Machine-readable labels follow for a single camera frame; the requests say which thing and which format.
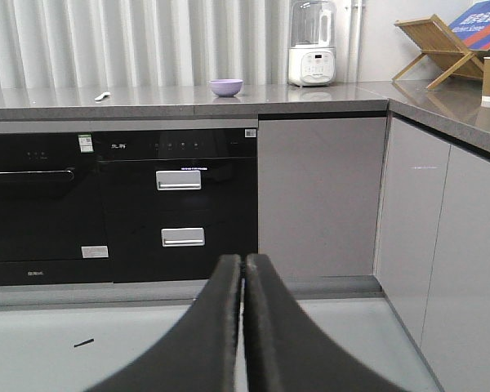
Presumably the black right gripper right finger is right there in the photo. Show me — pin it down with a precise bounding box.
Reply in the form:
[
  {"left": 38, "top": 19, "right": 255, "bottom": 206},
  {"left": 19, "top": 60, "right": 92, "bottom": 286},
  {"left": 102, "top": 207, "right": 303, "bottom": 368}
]
[{"left": 243, "top": 254, "right": 401, "bottom": 391}]

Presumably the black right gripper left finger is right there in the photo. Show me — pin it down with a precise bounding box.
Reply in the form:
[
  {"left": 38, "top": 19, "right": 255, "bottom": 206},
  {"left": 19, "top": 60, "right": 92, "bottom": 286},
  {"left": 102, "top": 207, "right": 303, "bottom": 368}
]
[{"left": 89, "top": 255, "right": 242, "bottom": 391}]

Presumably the purple plastic bowl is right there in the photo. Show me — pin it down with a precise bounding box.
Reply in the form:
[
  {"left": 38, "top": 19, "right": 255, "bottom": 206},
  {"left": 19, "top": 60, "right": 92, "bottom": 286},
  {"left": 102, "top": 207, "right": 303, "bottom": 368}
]
[{"left": 209, "top": 78, "right": 243, "bottom": 97}]

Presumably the pale green plastic spoon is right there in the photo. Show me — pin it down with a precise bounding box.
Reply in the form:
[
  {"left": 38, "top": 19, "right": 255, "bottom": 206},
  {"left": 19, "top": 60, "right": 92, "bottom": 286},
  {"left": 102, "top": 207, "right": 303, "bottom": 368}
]
[{"left": 94, "top": 91, "right": 110, "bottom": 102}]

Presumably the black disinfection cabinet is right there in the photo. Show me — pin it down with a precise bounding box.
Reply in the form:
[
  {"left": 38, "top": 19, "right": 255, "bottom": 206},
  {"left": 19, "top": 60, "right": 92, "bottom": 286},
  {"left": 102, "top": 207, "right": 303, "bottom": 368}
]
[{"left": 93, "top": 128, "right": 258, "bottom": 283}]

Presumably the grey side cabinet door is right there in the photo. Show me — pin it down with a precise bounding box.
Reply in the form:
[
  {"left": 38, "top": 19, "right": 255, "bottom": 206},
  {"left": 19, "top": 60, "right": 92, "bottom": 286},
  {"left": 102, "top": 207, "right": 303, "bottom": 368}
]
[{"left": 376, "top": 117, "right": 490, "bottom": 391}]

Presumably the black built-in oven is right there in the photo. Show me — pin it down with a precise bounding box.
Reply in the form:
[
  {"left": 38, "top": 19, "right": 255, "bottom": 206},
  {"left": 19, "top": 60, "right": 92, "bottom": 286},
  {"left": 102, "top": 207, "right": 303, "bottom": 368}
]
[{"left": 0, "top": 133, "right": 113, "bottom": 286}]

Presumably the wooden dish rack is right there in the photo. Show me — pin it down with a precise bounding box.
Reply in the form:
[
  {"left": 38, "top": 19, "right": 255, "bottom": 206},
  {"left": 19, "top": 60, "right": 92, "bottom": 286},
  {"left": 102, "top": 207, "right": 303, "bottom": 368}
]
[{"left": 392, "top": 15, "right": 484, "bottom": 91}]

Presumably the white pleated curtain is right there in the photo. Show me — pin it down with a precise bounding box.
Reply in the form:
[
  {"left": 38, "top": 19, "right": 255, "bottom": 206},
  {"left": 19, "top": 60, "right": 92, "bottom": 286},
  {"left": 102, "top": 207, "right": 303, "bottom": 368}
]
[{"left": 0, "top": 0, "right": 360, "bottom": 89}]

